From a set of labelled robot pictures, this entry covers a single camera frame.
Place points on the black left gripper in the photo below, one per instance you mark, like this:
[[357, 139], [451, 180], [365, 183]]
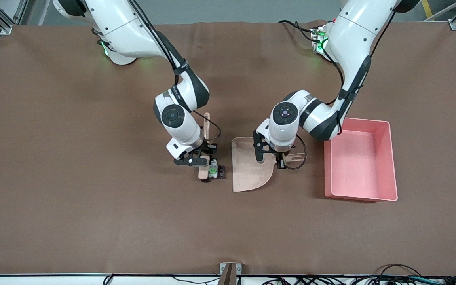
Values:
[[280, 160]]

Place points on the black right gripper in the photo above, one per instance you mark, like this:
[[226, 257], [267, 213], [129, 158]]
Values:
[[210, 151]]

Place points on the white green electronic component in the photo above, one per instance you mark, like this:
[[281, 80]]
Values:
[[213, 171]]

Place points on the dark electronic component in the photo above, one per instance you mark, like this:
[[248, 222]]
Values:
[[221, 172]]

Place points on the beige plastic dustpan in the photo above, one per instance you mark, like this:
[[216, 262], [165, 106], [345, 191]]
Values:
[[247, 170]]

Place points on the beige brush with black bristles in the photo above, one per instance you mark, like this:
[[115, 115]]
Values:
[[207, 126]]

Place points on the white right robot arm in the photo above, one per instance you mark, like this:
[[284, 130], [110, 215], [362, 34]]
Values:
[[133, 27]]

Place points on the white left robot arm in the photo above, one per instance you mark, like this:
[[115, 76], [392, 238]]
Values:
[[350, 39]]

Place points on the pink plastic bin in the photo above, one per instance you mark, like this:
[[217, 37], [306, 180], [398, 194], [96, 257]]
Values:
[[362, 166]]

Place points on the brown table cover mat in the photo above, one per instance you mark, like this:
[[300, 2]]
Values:
[[93, 217]]

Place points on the metal bracket with brown post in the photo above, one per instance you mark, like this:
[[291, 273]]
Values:
[[239, 269]]

